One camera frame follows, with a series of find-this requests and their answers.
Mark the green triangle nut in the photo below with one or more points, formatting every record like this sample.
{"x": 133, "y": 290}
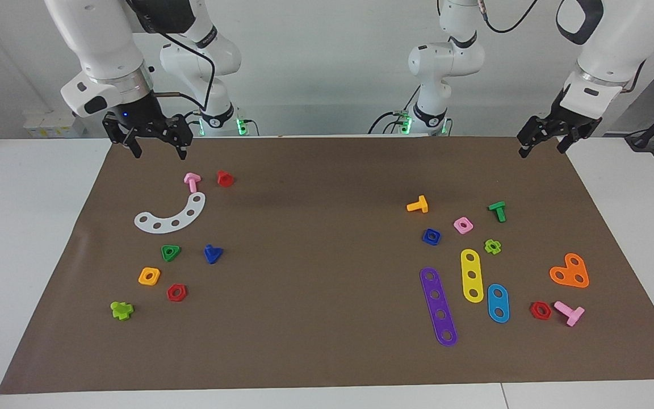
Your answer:
{"x": 166, "y": 257}

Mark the red plastic screw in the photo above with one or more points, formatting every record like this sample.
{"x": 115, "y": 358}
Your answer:
{"x": 225, "y": 178}

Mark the orange plastic screw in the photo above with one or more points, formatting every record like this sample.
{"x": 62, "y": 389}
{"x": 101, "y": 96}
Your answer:
{"x": 420, "y": 205}

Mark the red hex nut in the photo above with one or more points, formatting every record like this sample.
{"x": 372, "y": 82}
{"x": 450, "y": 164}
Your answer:
{"x": 533, "y": 312}
{"x": 183, "y": 295}

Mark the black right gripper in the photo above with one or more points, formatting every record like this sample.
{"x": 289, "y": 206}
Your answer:
{"x": 145, "y": 122}

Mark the blue square nut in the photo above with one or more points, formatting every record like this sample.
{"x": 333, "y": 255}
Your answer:
{"x": 425, "y": 240}

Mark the yellow three-hole plate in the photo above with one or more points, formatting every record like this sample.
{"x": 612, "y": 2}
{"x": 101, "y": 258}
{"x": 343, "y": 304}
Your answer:
{"x": 471, "y": 267}

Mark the purple four-hole plate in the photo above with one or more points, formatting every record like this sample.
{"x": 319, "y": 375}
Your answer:
{"x": 432, "y": 286}

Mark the green plastic screw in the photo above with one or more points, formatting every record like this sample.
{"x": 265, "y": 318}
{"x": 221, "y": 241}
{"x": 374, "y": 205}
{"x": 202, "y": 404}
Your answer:
{"x": 498, "y": 211}

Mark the white wall socket box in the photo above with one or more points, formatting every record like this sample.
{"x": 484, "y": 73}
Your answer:
{"x": 54, "y": 124}

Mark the orange square nut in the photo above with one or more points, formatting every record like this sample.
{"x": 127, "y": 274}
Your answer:
{"x": 142, "y": 278}

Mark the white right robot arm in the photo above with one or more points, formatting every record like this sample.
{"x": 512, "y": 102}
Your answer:
{"x": 105, "y": 45}

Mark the orange heart-shaped plate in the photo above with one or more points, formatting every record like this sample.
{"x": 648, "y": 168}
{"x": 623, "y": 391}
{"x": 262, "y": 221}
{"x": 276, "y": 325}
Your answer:
{"x": 570, "y": 271}

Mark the pink plastic screw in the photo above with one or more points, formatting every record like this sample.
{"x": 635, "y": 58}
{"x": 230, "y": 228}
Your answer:
{"x": 192, "y": 182}
{"x": 571, "y": 313}

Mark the brown table mat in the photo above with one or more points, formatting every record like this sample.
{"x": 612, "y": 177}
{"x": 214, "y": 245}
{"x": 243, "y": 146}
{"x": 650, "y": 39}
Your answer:
{"x": 315, "y": 318}

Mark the lime flower-shaped nut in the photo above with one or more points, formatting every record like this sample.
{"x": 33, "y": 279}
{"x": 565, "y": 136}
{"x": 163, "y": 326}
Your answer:
{"x": 487, "y": 248}

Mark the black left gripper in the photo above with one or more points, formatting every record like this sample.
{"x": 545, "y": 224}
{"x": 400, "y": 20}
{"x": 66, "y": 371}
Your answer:
{"x": 568, "y": 122}

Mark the blue two-hole plate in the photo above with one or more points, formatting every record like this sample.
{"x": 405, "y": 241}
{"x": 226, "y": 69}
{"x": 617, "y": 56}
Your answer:
{"x": 498, "y": 303}

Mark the blue triangle-head screw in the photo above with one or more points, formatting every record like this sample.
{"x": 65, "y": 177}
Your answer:
{"x": 211, "y": 255}

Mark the white curved hole plate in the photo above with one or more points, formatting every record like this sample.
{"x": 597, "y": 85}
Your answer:
{"x": 183, "y": 219}

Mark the lime cross-head screw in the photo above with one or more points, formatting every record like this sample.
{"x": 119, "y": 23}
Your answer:
{"x": 121, "y": 311}

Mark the pink square nut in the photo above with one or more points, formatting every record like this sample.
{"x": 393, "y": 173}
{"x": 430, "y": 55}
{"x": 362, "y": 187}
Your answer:
{"x": 457, "y": 228}

